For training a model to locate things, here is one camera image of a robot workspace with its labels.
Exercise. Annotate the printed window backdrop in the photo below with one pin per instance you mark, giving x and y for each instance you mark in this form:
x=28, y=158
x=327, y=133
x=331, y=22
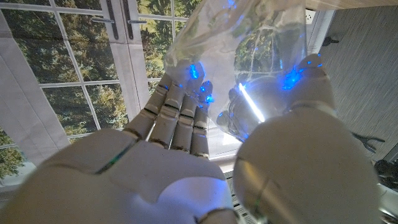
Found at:
x=77, y=46

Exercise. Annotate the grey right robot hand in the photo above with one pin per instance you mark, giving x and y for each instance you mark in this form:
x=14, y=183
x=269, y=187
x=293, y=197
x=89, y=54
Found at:
x=149, y=180

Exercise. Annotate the white power strip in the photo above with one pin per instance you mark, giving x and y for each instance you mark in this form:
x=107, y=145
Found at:
x=310, y=17

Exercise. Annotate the clear glass jar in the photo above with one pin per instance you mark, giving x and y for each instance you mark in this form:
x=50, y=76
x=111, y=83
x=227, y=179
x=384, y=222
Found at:
x=224, y=37

